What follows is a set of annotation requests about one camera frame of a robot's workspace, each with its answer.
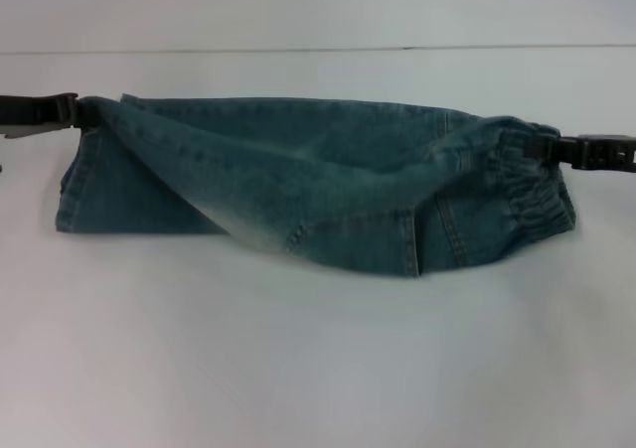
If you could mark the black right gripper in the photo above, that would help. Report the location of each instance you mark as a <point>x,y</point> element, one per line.
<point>611,155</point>

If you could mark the blue denim shorts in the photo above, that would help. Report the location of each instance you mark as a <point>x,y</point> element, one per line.
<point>298,194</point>

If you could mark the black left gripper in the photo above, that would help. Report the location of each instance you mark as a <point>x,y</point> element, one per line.
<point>25,110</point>

